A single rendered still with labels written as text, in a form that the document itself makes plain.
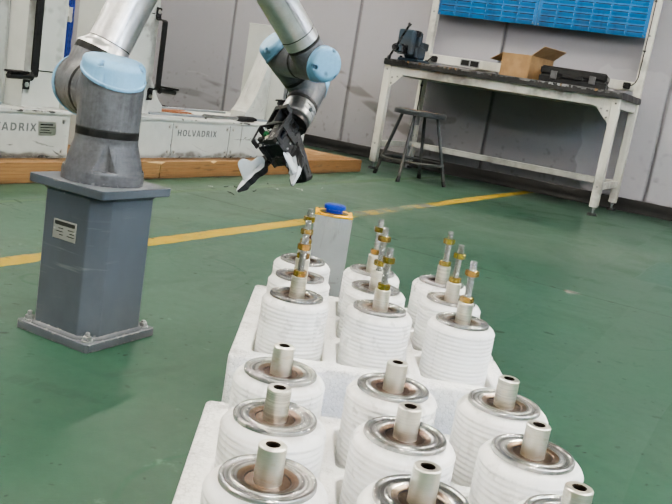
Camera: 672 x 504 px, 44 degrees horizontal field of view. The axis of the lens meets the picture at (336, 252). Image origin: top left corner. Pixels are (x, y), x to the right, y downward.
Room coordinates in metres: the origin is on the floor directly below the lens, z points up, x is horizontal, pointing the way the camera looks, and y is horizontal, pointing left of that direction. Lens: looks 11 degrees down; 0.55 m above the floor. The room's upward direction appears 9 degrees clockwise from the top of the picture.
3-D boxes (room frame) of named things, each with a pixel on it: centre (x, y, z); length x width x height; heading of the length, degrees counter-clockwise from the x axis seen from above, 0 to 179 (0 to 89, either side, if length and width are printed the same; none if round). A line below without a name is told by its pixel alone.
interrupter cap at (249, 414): (0.70, 0.03, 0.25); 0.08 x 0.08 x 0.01
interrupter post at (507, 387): (0.83, -0.20, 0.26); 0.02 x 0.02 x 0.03
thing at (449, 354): (1.14, -0.19, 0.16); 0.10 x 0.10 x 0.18
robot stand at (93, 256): (1.56, 0.46, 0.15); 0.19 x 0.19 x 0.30; 63
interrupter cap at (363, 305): (1.14, -0.07, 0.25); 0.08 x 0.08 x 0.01
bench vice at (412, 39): (5.79, -0.27, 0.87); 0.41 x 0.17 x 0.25; 153
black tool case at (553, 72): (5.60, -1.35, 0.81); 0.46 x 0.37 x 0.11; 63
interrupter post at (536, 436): (0.71, -0.21, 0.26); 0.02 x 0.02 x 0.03
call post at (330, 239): (1.54, 0.02, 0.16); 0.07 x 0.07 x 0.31; 2
